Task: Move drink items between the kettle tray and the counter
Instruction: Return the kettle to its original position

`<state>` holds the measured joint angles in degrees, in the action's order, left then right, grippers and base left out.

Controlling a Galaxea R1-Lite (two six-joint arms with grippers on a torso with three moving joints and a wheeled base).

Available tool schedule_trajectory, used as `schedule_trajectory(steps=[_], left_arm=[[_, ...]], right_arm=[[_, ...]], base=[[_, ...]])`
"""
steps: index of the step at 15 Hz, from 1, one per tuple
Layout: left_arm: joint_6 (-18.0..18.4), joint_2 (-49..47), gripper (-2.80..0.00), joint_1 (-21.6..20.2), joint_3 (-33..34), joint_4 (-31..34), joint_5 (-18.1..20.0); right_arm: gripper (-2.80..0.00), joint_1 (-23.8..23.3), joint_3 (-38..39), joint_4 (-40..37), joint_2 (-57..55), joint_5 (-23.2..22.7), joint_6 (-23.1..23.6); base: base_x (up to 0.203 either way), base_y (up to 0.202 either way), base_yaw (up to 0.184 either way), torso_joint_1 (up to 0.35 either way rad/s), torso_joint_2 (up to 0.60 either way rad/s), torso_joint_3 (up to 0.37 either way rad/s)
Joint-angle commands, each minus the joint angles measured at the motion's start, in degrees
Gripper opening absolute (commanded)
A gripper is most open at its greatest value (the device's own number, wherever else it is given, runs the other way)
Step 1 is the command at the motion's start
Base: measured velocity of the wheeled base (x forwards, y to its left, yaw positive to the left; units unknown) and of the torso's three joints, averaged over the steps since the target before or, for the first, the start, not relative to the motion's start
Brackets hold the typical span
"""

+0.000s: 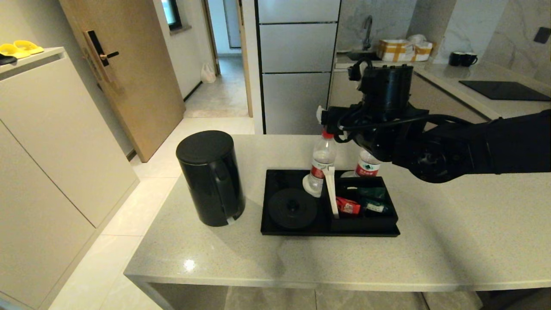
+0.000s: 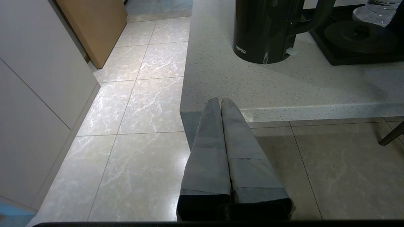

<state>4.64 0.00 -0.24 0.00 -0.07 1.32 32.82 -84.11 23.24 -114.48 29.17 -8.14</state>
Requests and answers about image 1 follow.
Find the black mug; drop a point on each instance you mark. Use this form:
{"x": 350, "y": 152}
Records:
{"x": 454, "y": 59}
{"x": 468, "y": 59}

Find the dark sachet with white label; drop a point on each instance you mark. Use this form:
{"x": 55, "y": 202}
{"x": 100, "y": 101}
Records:
{"x": 353, "y": 187}

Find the black compartment organizer box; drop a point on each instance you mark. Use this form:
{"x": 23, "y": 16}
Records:
{"x": 366, "y": 223}

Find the black item on cabinet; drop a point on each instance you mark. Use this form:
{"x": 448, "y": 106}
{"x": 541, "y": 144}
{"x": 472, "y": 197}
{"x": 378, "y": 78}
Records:
{"x": 6, "y": 60}

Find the white plastic bag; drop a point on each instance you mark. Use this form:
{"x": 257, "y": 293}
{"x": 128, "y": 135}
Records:
{"x": 208, "y": 74}

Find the round black kettle base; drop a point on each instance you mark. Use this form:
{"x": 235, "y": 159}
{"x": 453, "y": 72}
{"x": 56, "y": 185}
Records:
{"x": 292, "y": 209}

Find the dark window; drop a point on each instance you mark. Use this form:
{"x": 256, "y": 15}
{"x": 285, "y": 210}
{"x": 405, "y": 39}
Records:
{"x": 171, "y": 15}

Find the grey refrigerator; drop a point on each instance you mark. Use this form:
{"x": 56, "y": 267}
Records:
{"x": 297, "y": 64}

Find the red-capped water bottle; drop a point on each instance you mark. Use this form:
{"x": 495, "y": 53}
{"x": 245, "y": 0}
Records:
{"x": 366, "y": 165}
{"x": 320, "y": 161}

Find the green tea packet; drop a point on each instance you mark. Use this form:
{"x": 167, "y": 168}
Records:
{"x": 373, "y": 193}
{"x": 377, "y": 209}

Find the beige kitchen base cabinets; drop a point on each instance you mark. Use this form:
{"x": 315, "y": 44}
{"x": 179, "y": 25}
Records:
{"x": 447, "y": 101}

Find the long white sachet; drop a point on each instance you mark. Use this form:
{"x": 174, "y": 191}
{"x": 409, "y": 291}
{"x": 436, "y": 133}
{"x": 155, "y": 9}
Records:
{"x": 331, "y": 193}

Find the white tall cabinet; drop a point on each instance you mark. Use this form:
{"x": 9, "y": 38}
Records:
{"x": 56, "y": 150}

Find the black electric kettle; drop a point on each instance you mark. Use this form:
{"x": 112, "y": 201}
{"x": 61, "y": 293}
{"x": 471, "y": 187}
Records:
{"x": 211, "y": 181}

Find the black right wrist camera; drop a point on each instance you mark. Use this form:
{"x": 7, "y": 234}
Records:
{"x": 385, "y": 84}

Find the black induction cooktop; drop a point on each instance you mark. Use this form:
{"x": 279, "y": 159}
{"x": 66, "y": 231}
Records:
{"x": 503, "y": 90}

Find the cardboard box with yellow tape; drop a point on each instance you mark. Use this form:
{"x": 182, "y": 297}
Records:
{"x": 402, "y": 51}

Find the dark kitchen sink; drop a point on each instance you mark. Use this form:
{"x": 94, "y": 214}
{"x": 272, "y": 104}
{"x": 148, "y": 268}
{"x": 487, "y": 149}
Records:
{"x": 359, "y": 55}

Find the black wall switch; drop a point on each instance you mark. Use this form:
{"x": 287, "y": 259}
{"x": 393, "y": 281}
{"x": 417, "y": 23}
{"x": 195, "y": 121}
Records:
{"x": 542, "y": 35}

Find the wooden door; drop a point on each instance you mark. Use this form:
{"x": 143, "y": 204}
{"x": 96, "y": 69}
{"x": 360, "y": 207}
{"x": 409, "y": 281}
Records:
{"x": 129, "y": 86}

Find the metal kitchen faucet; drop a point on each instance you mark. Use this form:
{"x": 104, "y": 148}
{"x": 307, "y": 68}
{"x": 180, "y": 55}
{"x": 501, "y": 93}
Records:
{"x": 367, "y": 32}

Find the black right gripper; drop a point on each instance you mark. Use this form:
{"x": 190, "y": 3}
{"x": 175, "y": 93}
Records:
{"x": 387, "y": 129}

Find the black serving tray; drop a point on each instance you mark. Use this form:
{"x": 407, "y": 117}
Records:
{"x": 297, "y": 231}

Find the red snack packet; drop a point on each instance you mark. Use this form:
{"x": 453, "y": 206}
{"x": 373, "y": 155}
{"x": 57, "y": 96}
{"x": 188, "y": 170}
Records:
{"x": 348, "y": 206}

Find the yellow slipper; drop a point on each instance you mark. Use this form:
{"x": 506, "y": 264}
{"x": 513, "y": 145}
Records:
{"x": 28, "y": 46}
{"x": 13, "y": 51}

